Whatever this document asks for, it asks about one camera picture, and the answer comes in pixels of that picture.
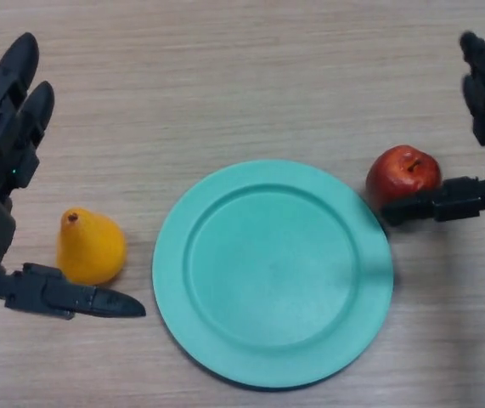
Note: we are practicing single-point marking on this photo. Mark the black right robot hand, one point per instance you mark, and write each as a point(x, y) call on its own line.
point(458, 204)

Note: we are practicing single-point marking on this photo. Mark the red apple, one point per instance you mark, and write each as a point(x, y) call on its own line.
point(395, 174)

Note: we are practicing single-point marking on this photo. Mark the green round plate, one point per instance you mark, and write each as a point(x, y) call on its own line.
point(267, 276)

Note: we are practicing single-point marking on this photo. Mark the yellow pear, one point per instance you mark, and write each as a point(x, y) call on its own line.
point(91, 246)

